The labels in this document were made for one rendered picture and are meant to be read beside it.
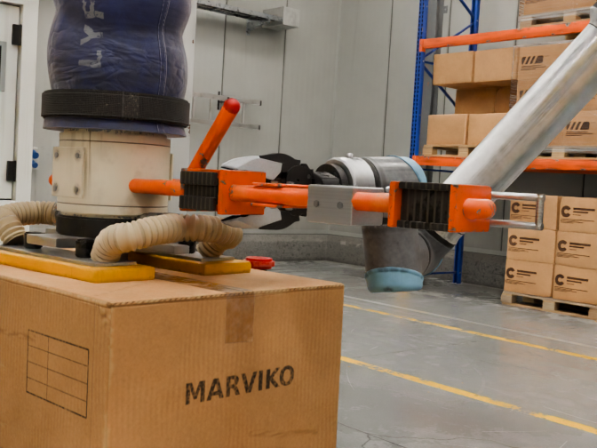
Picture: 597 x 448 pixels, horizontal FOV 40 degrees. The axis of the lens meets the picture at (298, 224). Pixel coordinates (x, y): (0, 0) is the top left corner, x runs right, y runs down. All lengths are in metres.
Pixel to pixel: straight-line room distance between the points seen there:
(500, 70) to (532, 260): 2.14
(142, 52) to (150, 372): 0.48
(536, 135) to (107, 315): 0.76
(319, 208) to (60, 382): 0.38
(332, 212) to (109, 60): 0.44
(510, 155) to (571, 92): 0.14
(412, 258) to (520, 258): 8.02
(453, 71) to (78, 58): 8.91
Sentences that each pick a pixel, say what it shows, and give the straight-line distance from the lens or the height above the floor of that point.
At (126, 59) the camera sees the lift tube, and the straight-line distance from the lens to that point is 1.24.
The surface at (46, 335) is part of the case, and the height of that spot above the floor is 1.00.
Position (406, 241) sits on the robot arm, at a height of 1.13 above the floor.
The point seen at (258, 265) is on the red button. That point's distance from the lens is 1.77.
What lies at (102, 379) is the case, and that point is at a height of 0.97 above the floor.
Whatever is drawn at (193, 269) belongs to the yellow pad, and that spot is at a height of 1.07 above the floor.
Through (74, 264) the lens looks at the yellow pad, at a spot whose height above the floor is 1.08.
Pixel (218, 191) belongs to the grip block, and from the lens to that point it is 1.09.
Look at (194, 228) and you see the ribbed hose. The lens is 1.19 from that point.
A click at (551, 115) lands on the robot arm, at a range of 1.40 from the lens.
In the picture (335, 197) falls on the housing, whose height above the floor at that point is 1.19.
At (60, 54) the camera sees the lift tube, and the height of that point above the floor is 1.37.
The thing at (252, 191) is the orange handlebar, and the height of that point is 1.19.
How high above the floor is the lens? 1.21
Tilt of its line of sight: 3 degrees down
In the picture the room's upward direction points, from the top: 3 degrees clockwise
